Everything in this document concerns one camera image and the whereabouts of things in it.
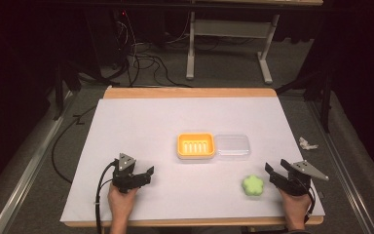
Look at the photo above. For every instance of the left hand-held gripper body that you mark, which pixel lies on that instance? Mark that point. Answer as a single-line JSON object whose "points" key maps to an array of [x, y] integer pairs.
{"points": [[123, 177]]}

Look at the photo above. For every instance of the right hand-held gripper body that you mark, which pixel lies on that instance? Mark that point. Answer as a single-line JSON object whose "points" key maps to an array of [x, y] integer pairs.
{"points": [[300, 180]]}

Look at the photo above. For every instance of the green flower-shaped soap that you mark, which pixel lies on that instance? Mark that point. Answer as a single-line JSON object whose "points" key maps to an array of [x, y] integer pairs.
{"points": [[253, 185]]}

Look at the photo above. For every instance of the orange soap dish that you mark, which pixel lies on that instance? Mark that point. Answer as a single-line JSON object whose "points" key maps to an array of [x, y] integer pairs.
{"points": [[195, 145]]}

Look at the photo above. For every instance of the person's left hand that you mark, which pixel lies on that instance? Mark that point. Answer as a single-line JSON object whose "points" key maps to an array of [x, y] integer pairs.
{"points": [[120, 203]]}

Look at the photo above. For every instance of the person's right hand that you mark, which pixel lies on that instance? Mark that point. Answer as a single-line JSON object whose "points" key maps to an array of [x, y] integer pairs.
{"points": [[293, 206]]}

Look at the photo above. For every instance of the crumpled white paper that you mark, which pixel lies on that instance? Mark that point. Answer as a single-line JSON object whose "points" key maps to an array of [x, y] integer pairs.
{"points": [[306, 144]]}

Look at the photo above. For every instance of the white paper table cover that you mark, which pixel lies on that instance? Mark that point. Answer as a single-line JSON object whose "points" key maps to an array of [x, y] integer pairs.
{"points": [[175, 195]]}

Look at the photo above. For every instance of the clear plastic soap dish lid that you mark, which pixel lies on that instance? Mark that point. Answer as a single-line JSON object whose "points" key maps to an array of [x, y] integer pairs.
{"points": [[233, 147]]}

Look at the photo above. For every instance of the black metal stand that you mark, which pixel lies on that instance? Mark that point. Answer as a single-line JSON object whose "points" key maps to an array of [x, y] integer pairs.
{"points": [[59, 97], [326, 107]]}

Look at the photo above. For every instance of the black computer tower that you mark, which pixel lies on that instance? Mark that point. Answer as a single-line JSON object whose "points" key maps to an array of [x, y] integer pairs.
{"points": [[107, 39]]}

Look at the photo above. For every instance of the silver metal floor rail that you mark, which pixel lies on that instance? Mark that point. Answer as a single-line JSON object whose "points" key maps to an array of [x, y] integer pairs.
{"points": [[344, 182], [22, 175]]}

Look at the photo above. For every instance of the white metal desk frame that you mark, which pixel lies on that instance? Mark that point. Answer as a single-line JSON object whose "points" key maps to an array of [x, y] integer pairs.
{"points": [[230, 28]]}

